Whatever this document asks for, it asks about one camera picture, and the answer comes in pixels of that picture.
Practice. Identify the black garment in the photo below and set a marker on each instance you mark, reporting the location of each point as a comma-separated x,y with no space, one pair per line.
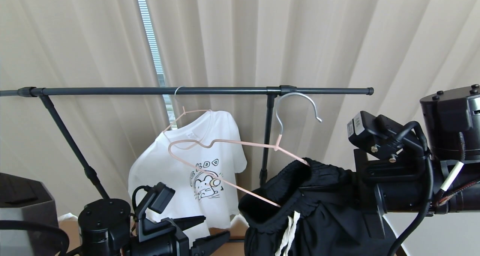
330,218

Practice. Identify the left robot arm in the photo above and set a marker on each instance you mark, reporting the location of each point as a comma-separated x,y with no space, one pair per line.
105,226

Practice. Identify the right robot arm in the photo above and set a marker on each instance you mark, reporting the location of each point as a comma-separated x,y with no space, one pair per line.
450,117

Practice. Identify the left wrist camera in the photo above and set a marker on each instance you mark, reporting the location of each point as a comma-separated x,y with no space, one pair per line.
159,196

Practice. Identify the pink clothes hanger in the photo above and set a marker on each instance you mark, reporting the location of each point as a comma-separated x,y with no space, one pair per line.
179,119
240,142

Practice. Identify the beige curtain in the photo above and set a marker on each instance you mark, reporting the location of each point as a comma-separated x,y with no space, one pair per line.
281,35

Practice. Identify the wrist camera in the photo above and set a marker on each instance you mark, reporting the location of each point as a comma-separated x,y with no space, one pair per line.
371,132
159,196

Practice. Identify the black clothes rack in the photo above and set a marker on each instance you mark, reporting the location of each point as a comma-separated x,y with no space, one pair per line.
112,91

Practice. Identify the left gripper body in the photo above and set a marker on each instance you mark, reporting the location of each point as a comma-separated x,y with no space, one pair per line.
165,241

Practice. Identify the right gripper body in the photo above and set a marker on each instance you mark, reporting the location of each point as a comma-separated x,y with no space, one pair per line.
401,188

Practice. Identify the white printed t-shirt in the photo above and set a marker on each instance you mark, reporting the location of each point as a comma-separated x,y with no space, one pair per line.
157,173

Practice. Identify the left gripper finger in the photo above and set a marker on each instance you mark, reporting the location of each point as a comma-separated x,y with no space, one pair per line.
189,222
210,243

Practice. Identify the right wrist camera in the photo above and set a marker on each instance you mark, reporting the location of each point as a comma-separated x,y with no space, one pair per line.
371,132

